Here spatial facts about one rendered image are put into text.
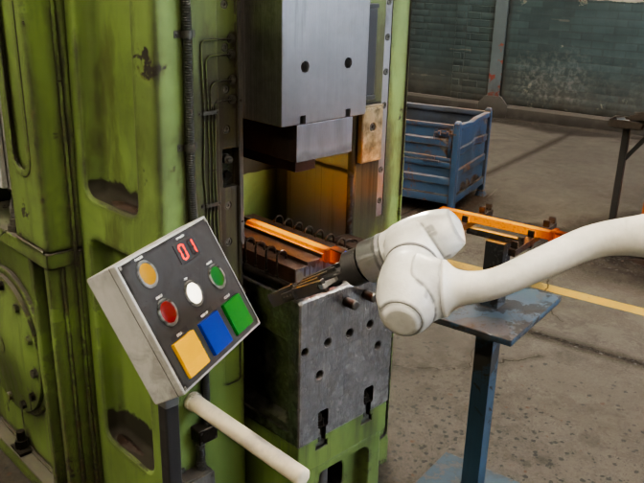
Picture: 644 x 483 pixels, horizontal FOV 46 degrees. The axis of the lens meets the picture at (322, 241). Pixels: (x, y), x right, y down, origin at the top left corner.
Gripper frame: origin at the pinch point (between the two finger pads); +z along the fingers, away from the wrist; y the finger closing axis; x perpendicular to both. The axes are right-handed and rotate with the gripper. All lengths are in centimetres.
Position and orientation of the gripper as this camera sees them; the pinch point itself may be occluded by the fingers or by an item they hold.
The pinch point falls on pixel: (284, 294)
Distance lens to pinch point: 161.9
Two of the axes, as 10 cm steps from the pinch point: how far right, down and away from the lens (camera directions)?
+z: -8.2, 3.5, 4.6
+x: -4.5, -8.9, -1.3
